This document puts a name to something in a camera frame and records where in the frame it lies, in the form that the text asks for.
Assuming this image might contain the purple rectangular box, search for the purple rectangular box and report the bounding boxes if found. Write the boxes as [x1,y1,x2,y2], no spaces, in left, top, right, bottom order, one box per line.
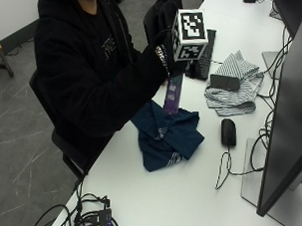
[161,72,185,116]

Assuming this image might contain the black keyboard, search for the black keyboard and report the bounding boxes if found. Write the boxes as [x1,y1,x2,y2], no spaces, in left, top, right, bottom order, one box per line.
[187,28,217,82]

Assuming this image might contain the white cube with black markers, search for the white cube with black markers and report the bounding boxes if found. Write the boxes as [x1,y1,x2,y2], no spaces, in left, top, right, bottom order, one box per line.
[169,7,210,63]

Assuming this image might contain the black phone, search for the black phone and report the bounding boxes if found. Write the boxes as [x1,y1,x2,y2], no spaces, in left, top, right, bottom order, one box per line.
[208,74,242,93]

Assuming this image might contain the black backpack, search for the black backpack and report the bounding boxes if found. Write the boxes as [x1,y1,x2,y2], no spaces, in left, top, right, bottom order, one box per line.
[142,0,184,47]

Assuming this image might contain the grey striped cloth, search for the grey striped cloth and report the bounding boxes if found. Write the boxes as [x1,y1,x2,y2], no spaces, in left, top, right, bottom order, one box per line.
[202,49,266,117]

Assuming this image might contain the navy blue cloth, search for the navy blue cloth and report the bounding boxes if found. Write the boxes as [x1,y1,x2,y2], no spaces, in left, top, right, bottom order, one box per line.
[128,99,207,174]

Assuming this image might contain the black computer mouse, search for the black computer mouse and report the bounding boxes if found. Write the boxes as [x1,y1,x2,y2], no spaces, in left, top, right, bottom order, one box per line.
[219,117,238,148]

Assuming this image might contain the grey monitor stand base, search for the grey monitor stand base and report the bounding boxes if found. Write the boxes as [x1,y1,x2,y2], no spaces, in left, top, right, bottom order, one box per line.
[260,50,285,81]

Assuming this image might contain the person in black hoodie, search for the person in black hoodie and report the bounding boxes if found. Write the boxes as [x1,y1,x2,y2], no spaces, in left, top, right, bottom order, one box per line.
[29,0,152,166]

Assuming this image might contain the large black monitor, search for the large black monitor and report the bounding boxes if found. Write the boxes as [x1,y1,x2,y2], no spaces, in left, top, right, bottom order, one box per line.
[255,0,302,219]

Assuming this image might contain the silver monitor stand base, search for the silver monitor stand base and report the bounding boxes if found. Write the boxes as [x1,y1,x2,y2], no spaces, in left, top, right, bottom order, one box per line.
[239,137,302,226]

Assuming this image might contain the black office chair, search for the black office chair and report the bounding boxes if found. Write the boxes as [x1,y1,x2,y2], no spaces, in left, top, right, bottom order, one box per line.
[25,69,118,184]

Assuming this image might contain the black hub device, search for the black hub device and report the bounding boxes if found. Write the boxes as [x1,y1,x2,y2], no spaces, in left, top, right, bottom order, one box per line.
[97,208,114,226]

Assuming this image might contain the braided glove cable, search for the braided glove cable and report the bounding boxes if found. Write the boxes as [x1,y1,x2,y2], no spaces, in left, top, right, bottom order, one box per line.
[153,45,171,79]

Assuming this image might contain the black monitor cables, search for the black monitor cables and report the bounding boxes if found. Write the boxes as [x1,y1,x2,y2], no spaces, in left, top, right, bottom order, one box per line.
[249,25,296,173]

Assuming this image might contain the black mouse cable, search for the black mouse cable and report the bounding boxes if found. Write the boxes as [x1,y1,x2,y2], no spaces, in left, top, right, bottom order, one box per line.
[214,144,267,193]

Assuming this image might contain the bundle of black cables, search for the bundle of black cables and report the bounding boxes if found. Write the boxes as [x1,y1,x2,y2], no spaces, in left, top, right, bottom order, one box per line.
[31,177,123,226]

